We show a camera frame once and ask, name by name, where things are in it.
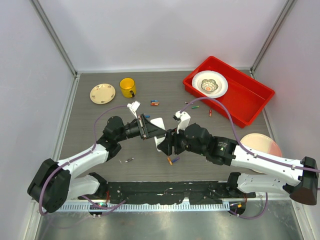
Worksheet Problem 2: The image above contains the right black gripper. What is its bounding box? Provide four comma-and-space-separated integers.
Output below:
158, 123, 207, 156

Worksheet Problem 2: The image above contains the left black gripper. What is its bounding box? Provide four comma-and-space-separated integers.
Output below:
116, 114, 166, 142

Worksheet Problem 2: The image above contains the white remote control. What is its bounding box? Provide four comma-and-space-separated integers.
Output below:
150, 117, 166, 152

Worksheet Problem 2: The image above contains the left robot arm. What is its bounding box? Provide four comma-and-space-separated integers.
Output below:
27, 114, 166, 213

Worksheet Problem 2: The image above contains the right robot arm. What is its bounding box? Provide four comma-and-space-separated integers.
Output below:
154, 123, 320, 206

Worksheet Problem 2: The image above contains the yellow mug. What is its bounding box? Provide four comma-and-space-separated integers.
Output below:
119, 77, 137, 98

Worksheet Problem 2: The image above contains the cream floral plate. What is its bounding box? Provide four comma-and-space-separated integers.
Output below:
89, 83, 116, 105

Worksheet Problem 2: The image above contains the small patterned bowl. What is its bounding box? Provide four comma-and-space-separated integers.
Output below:
200, 79, 219, 93

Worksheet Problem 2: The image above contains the white paper plate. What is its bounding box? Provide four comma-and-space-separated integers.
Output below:
191, 70, 229, 99

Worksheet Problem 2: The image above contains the pink white plate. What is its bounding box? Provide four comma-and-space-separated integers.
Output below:
239, 133, 283, 175

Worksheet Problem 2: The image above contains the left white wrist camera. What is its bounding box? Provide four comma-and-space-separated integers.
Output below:
126, 101, 141, 119

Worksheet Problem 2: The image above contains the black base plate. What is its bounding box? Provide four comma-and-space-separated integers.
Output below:
87, 181, 256, 205

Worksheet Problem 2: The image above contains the white slotted cable duct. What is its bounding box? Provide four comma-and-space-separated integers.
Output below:
57, 201, 230, 213

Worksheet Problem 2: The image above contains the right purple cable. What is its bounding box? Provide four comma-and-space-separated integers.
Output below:
178, 96, 320, 221

